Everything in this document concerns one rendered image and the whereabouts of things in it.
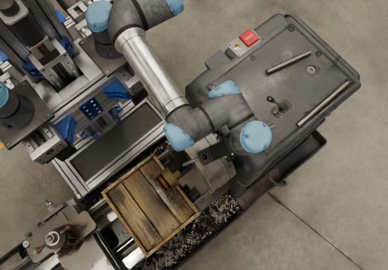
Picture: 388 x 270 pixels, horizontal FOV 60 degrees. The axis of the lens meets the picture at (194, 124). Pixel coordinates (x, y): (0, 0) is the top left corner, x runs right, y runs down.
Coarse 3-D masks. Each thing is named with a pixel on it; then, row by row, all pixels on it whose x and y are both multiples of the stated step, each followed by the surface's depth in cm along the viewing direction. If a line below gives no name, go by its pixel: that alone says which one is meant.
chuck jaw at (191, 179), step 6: (192, 168) 138; (186, 174) 138; (192, 174) 138; (180, 180) 137; (186, 180) 137; (192, 180) 137; (198, 180) 137; (192, 186) 136; (198, 186) 136; (204, 186) 136; (204, 192) 136
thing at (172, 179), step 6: (168, 168) 137; (162, 174) 136; (168, 174) 136; (174, 174) 137; (180, 174) 137; (162, 180) 135; (168, 180) 135; (174, 180) 136; (162, 186) 135; (168, 186) 136; (174, 186) 137
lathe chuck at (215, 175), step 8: (200, 144) 127; (208, 144) 128; (184, 152) 130; (192, 152) 126; (216, 160) 128; (200, 168) 126; (208, 168) 127; (216, 168) 128; (224, 168) 130; (200, 176) 135; (208, 176) 128; (216, 176) 129; (224, 176) 132; (208, 184) 130; (216, 184) 132
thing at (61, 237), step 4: (52, 228) 128; (56, 228) 128; (60, 228) 129; (48, 232) 126; (52, 232) 126; (56, 232) 126; (64, 232) 128; (60, 236) 126; (64, 236) 127; (44, 240) 127; (60, 240) 126; (64, 240) 127; (48, 244) 125; (52, 244) 125; (56, 244) 125; (60, 244) 126; (48, 248) 126; (52, 248) 126; (56, 248) 126
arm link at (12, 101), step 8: (0, 88) 120; (8, 88) 126; (0, 96) 120; (8, 96) 124; (16, 96) 131; (0, 104) 122; (8, 104) 125; (16, 104) 130; (0, 112) 125; (8, 112) 128
